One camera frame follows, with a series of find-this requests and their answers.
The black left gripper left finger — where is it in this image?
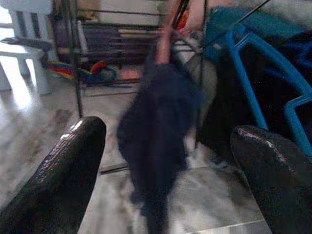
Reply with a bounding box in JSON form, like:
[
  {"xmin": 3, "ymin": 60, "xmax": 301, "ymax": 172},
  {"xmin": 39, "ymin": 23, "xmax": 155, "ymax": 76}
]
[{"xmin": 0, "ymin": 116, "xmax": 107, "ymax": 234}]

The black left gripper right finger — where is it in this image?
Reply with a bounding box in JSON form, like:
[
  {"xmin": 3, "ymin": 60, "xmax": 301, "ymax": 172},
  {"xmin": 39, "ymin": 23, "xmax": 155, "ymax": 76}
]
[{"xmin": 230, "ymin": 124, "xmax": 312, "ymax": 234}]

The blue plastic hanger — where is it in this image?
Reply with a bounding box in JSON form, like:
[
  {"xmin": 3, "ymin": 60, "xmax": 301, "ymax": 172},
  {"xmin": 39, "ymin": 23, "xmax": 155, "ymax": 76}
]
[{"xmin": 225, "ymin": 24, "xmax": 312, "ymax": 156}]

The pink plastic hanger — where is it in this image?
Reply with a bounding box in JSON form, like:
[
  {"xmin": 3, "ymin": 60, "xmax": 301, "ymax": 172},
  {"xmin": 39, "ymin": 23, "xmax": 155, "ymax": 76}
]
[{"xmin": 157, "ymin": 0, "xmax": 186, "ymax": 65}]

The black metal clothes rack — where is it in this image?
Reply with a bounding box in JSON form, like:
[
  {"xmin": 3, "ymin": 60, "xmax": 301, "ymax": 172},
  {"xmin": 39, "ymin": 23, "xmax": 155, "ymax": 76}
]
[{"xmin": 52, "ymin": 0, "xmax": 208, "ymax": 174}]

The black garment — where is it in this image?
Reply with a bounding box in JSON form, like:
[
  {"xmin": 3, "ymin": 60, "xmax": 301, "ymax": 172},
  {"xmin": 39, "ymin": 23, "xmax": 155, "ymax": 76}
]
[{"xmin": 202, "ymin": 36, "xmax": 312, "ymax": 156}]

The dark navy garment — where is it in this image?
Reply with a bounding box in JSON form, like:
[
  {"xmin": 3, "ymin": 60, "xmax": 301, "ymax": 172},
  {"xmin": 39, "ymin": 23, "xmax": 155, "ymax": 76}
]
[{"xmin": 117, "ymin": 56, "xmax": 203, "ymax": 234}]

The colourful toy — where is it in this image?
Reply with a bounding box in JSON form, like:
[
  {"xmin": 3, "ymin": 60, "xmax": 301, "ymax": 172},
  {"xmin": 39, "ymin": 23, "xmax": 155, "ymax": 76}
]
[{"xmin": 46, "ymin": 59, "xmax": 117, "ymax": 85}]

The pink cloth piece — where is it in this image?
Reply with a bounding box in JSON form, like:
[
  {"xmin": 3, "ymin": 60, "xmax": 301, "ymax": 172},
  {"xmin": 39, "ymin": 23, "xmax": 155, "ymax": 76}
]
[{"xmin": 119, "ymin": 69, "xmax": 142, "ymax": 80}]

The white plastic chair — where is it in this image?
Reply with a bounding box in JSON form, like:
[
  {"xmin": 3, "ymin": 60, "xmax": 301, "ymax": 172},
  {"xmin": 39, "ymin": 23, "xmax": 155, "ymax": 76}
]
[{"xmin": 0, "ymin": 0, "xmax": 56, "ymax": 96}]

